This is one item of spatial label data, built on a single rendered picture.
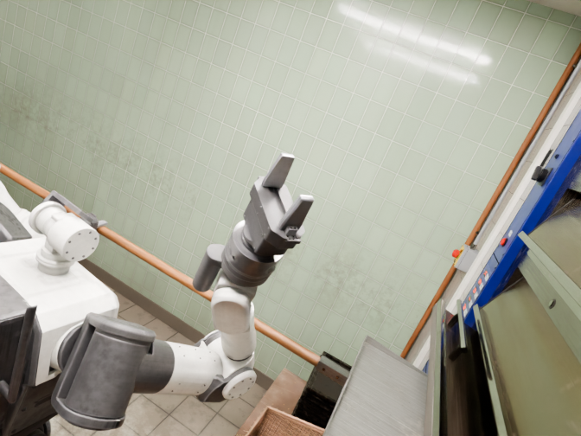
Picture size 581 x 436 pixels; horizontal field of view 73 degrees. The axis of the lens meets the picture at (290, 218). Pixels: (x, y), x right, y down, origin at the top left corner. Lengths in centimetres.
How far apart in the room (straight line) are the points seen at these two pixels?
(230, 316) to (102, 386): 21
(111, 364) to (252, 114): 197
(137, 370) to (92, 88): 270
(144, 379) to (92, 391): 8
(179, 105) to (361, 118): 119
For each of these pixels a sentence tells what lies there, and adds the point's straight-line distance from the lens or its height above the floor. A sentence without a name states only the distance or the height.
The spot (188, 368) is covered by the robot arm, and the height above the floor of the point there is 134.
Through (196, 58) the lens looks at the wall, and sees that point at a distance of 270.
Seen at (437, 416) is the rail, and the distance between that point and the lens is 83.
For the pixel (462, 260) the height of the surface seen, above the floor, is 145.
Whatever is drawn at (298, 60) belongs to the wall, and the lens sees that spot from 239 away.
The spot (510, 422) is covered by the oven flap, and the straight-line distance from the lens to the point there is 89.
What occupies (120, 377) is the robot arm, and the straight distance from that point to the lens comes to 69.
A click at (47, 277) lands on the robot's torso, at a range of 82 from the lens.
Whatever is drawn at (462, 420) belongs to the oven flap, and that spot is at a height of 140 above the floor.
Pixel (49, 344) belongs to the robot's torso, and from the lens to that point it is 76.
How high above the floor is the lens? 186
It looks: 17 degrees down
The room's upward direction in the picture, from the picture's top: 23 degrees clockwise
